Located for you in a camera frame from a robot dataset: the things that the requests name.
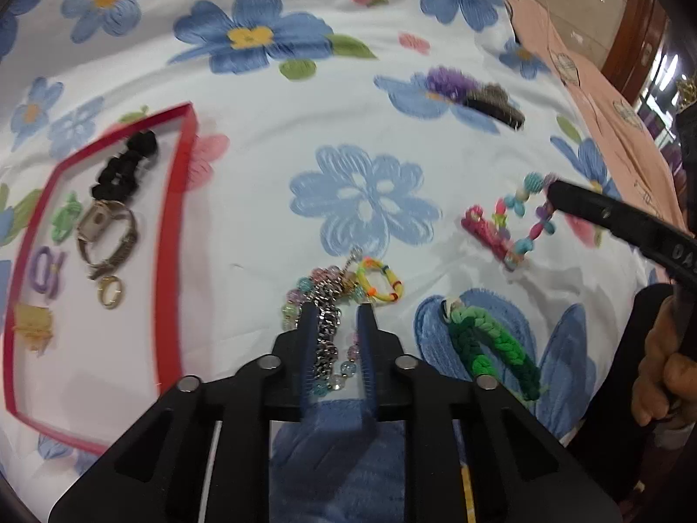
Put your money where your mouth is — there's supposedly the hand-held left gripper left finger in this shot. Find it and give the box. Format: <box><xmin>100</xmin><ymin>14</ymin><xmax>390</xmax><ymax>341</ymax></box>
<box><xmin>49</xmin><ymin>301</ymin><xmax>322</xmax><ymax>523</ymax></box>

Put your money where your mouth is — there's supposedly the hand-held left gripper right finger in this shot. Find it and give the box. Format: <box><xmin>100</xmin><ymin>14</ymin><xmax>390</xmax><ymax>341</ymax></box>
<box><xmin>356</xmin><ymin>302</ymin><xmax>623</xmax><ymax>523</ymax></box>

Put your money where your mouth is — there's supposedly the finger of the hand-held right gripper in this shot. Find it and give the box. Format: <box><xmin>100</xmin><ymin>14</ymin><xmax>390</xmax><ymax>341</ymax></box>
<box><xmin>545</xmin><ymin>179</ymin><xmax>662</xmax><ymax>256</ymax></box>

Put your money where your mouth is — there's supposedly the silver chain bracelet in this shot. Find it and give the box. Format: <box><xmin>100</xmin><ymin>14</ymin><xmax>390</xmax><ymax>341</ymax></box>
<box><xmin>309</xmin><ymin>248</ymin><xmax>364</xmax><ymax>389</ymax></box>

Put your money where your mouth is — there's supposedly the colourful bead bracelet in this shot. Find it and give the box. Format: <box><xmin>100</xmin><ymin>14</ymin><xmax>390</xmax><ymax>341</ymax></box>
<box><xmin>493</xmin><ymin>171</ymin><xmax>559</xmax><ymax>256</ymax></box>

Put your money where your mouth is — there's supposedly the red shallow tray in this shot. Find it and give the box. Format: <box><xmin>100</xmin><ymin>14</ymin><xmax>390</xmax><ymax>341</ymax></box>
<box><xmin>3</xmin><ymin>101</ymin><xmax>200</xmax><ymax>455</ymax></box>

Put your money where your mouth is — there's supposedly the gold ring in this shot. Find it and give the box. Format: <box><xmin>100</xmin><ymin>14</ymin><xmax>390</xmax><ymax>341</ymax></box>
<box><xmin>97</xmin><ymin>275</ymin><xmax>125</xmax><ymax>310</ymax></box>

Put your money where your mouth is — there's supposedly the metal wrist watch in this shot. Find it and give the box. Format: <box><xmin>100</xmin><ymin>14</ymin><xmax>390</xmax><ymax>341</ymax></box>
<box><xmin>75</xmin><ymin>200</ymin><xmax>140</xmax><ymax>282</ymax></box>

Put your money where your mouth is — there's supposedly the black scrunchie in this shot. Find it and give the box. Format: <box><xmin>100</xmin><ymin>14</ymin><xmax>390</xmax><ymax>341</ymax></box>
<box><xmin>90</xmin><ymin>129</ymin><xmax>160</xmax><ymax>201</ymax></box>

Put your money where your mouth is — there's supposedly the green hair clip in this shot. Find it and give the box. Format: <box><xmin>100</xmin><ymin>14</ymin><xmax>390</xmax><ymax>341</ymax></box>
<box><xmin>51</xmin><ymin>192</ymin><xmax>84</xmax><ymax>244</ymax></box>

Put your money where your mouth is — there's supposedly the yellow hair clip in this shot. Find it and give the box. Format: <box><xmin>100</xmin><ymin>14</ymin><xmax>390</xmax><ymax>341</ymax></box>
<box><xmin>12</xmin><ymin>304</ymin><xmax>55</xmax><ymax>355</ymax></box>

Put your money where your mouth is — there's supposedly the purple hair clip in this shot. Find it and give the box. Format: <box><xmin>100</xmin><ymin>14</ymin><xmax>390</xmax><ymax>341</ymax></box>
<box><xmin>27</xmin><ymin>246</ymin><xmax>68</xmax><ymax>299</ymax></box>

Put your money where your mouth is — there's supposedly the person's right hand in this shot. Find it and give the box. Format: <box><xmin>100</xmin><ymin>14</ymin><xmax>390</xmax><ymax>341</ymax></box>
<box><xmin>630</xmin><ymin>282</ymin><xmax>697</xmax><ymax>427</ymax></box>

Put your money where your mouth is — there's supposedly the brown hair claw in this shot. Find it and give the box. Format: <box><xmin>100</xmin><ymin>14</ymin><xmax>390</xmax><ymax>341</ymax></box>
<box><xmin>463</xmin><ymin>84</ymin><xmax>528</xmax><ymax>132</ymax></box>

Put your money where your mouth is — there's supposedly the person's dark clothing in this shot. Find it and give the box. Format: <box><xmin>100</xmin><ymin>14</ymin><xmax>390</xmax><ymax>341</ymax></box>
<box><xmin>566</xmin><ymin>282</ymin><xmax>697</xmax><ymax>507</ymax></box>

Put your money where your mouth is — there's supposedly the brown wooden furniture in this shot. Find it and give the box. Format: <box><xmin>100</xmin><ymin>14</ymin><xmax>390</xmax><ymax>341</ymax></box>
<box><xmin>602</xmin><ymin>0</ymin><xmax>679</xmax><ymax>107</ymax></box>

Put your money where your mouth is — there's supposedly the pink printed sheet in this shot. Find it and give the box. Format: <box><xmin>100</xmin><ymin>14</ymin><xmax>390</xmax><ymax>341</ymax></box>
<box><xmin>471</xmin><ymin>0</ymin><xmax>688</xmax><ymax>232</ymax></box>

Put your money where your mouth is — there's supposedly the purple scrunchie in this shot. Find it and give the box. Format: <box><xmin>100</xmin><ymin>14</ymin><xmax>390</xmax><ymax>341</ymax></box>
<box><xmin>425</xmin><ymin>65</ymin><xmax>483</xmax><ymax>102</ymax></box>

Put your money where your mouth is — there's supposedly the pastel glass bead bracelet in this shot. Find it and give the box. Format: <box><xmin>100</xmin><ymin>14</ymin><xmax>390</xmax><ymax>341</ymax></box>
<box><xmin>282</xmin><ymin>266</ymin><xmax>364</xmax><ymax>400</ymax></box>

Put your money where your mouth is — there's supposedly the yellow bead bracelet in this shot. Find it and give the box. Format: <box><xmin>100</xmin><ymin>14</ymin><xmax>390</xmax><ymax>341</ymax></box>
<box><xmin>355</xmin><ymin>258</ymin><xmax>407</xmax><ymax>306</ymax></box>

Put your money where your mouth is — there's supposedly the green braided bracelet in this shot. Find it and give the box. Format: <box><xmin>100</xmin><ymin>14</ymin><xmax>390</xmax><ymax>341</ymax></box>
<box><xmin>443</xmin><ymin>299</ymin><xmax>549</xmax><ymax>405</ymax></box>

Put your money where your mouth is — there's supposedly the pink braided bracelet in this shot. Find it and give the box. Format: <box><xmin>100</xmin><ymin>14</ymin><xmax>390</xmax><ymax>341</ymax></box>
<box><xmin>461</xmin><ymin>205</ymin><xmax>527</xmax><ymax>272</ymax></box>

